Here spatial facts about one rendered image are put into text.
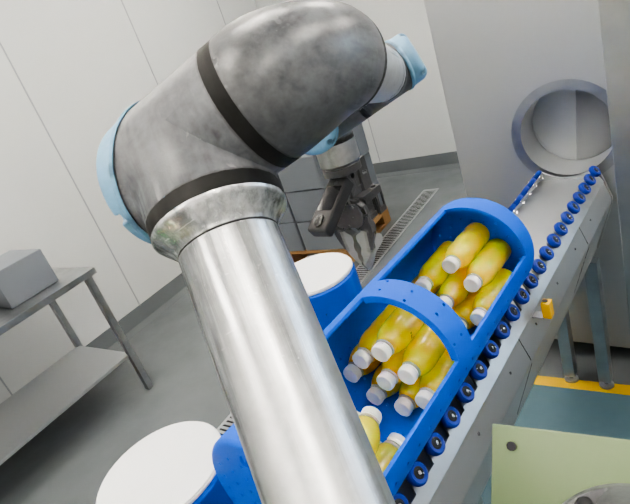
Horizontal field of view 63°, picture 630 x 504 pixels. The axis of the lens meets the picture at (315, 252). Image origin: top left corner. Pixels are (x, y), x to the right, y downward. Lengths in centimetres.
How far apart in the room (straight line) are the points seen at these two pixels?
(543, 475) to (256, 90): 41
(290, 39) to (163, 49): 478
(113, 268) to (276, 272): 413
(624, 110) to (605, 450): 98
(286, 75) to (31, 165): 391
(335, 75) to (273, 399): 24
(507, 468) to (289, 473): 25
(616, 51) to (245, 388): 116
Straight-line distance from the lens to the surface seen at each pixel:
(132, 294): 459
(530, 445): 54
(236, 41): 40
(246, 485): 93
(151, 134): 42
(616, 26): 136
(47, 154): 431
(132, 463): 128
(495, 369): 129
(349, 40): 42
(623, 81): 138
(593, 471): 53
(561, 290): 166
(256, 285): 37
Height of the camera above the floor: 175
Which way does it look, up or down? 23 degrees down
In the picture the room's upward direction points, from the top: 20 degrees counter-clockwise
